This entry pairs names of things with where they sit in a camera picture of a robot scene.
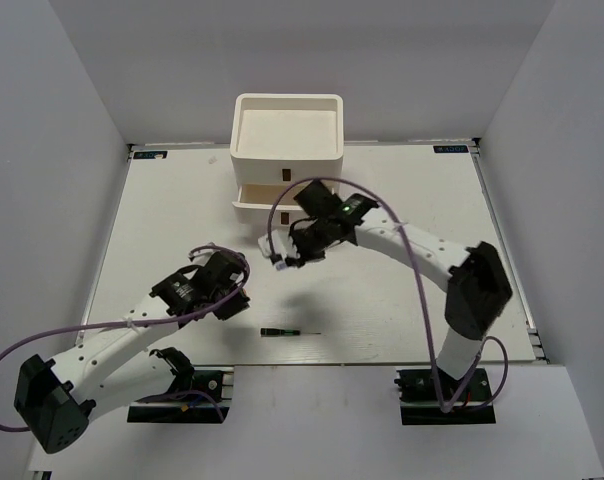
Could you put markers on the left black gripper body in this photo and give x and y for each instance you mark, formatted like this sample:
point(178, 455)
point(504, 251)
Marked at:
point(239, 302)

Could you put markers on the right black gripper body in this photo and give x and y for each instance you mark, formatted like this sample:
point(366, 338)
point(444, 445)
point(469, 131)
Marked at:
point(311, 243)

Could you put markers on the slim black green screwdriver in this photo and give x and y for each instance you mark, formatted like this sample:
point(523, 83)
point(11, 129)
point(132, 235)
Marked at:
point(277, 332)

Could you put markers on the white drawer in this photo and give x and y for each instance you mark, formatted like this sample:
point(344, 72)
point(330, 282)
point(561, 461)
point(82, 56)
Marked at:
point(280, 172)
point(254, 203)

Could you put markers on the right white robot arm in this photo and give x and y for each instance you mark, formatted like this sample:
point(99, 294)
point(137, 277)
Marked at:
point(473, 278)

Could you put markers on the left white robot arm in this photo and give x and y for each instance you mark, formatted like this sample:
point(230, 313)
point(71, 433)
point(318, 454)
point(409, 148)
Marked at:
point(59, 397)

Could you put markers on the white drawer cabinet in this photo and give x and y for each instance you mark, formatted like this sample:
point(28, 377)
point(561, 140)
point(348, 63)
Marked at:
point(288, 127)

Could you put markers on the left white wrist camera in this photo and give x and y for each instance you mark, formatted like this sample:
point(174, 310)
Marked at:
point(201, 250)

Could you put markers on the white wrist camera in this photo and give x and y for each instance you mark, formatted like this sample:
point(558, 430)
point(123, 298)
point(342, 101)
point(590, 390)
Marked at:
point(201, 250)
point(278, 248)

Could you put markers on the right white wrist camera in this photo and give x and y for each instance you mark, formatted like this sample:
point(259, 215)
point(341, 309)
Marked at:
point(278, 248)

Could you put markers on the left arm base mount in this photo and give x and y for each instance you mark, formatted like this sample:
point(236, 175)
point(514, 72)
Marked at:
point(195, 395)

